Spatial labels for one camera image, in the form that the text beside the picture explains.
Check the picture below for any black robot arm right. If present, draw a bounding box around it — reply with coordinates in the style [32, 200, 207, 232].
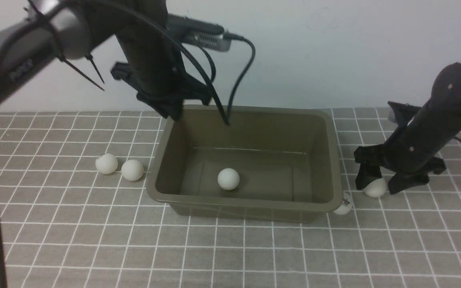
[354, 62, 461, 195]

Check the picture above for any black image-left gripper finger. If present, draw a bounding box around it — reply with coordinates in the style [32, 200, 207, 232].
[150, 100, 184, 121]

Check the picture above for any grey black robot arm left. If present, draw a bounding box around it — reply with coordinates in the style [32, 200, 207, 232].
[0, 0, 229, 120]

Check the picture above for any olive green plastic bin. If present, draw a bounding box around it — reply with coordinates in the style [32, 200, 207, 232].
[146, 105, 343, 224]

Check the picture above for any black camera cable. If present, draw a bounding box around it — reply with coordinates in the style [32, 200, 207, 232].
[224, 33, 256, 120]

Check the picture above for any grey checked tablecloth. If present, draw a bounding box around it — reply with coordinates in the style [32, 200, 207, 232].
[0, 108, 461, 288]

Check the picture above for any white ball with logo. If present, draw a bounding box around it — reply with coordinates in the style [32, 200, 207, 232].
[333, 191, 354, 216]

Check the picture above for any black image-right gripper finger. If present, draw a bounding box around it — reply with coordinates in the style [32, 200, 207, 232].
[388, 173, 429, 195]
[355, 159, 383, 191]

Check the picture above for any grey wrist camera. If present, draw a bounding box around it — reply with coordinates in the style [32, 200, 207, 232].
[166, 14, 232, 52]

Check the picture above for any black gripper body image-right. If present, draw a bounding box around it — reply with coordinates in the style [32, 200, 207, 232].
[354, 101, 461, 175]

